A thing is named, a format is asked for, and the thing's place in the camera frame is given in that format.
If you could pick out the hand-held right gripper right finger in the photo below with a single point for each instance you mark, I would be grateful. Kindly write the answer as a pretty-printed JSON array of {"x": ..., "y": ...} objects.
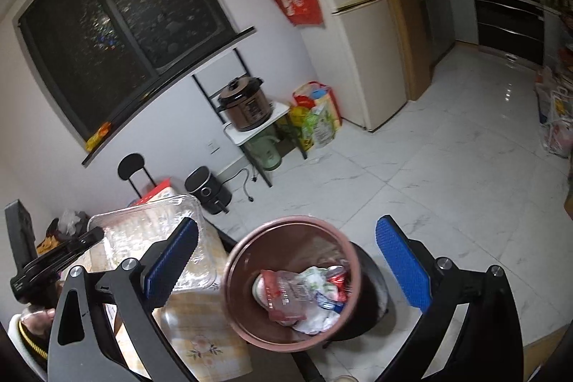
[{"x": 403, "y": 261}]

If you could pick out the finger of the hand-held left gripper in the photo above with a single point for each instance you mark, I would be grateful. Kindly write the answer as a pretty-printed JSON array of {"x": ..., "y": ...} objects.
[
  {"x": 20, "y": 234},
  {"x": 67, "y": 250}
]

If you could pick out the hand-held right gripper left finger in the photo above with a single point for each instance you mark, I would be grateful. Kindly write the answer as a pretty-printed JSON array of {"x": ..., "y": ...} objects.
[{"x": 172, "y": 261}]

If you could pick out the clear plastic tray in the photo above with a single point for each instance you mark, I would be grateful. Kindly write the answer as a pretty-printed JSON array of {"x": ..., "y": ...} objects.
[{"x": 134, "y": 225}]

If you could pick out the brown round trash bin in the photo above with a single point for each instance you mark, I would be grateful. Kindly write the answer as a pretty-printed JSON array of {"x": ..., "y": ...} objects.
[{"x": 241, "y": 310}]

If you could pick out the white plastic bag green print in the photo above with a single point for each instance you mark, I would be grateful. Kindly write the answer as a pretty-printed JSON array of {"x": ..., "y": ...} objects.
[{"x": 322, "y": 315}]

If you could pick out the person's left forearm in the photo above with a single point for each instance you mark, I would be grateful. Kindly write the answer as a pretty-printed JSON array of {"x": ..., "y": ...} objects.
[{"x": 27, "y": 346}]

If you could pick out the person's left hand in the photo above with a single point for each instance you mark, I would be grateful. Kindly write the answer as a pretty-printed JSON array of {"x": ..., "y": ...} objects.
[{"x": 40, "y": 319}]

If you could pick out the yellow printed bag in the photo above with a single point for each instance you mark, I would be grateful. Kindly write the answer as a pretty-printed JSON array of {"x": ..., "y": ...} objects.
[{"x": 47, "y": 247}]

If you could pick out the crumpled clear plastic bag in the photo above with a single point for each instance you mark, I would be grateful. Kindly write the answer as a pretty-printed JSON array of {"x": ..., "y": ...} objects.
[{"x": 71, "y": 221}]

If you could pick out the black round stool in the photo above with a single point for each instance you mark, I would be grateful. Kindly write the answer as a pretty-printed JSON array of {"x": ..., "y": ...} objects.
[{"x": 376, "y": 301}]

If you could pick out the red drink can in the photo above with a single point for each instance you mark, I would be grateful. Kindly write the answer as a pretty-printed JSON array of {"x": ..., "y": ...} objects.
[{"x": 341, "y": 274}]

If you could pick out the red cardboard box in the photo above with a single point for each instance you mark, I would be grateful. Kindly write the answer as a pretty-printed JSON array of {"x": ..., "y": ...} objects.
[{"x": 154, "y": 192}]

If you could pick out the yellow plaid floral tablecloth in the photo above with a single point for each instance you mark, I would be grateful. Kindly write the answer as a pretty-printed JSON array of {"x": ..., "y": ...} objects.
[{"x": 197, "y": 332}]

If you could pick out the black air fryer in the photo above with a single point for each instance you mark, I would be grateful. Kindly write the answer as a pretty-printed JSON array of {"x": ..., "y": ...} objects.
[{"x": 208, "y": 189}]

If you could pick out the black round-back chair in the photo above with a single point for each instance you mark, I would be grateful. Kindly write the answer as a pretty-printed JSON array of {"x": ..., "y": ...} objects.
[{"x": 132, "y": 165}]

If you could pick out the yellow snack packet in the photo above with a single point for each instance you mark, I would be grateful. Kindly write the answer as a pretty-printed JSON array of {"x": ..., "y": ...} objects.
[{"x": 98, "y": 136}]

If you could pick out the green electric kettle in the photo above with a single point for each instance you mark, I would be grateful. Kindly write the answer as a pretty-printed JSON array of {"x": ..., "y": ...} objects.
[{"x": 264, "y": 151}]

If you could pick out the black metal rack white shelf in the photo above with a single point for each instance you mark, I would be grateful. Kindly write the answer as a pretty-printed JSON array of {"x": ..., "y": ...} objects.
[{"x": 259, "y": 127}]

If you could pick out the red yellow shopping bag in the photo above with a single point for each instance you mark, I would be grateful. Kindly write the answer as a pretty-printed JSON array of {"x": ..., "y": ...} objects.
[{"x": 315, "y": 118}]

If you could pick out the brown electric pressure cooker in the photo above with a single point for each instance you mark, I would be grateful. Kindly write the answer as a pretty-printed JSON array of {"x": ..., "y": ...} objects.
[{"x": 244, "y": 107}]

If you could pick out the pile of floor bags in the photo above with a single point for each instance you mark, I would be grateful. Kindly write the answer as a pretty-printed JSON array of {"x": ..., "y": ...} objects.
[{"x": 557, "y": 118}]

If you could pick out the dark framed window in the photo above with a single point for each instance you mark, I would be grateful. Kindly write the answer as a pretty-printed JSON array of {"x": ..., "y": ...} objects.
[{"x": 112, "y": 28}]

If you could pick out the cream two-door fridge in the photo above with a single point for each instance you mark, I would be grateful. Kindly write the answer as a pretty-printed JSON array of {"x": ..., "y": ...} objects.
[{"x": 358, "y": 28}]

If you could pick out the grey kitchen cabinet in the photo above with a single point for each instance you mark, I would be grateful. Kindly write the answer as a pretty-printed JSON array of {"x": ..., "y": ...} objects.
[{"x": 447, "y": 24}]

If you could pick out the black built-in oven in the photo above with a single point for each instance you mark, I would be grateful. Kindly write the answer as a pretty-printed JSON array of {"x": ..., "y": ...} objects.
[{"x": 506, "y": 6}]

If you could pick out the white wall socket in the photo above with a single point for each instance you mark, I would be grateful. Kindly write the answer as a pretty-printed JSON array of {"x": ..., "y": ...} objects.
[{"x": 214, "y": 147}]

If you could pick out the wooden door frame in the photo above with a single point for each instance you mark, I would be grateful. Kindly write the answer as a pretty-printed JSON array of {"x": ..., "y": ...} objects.
[{"x": 403, "y": 6}]

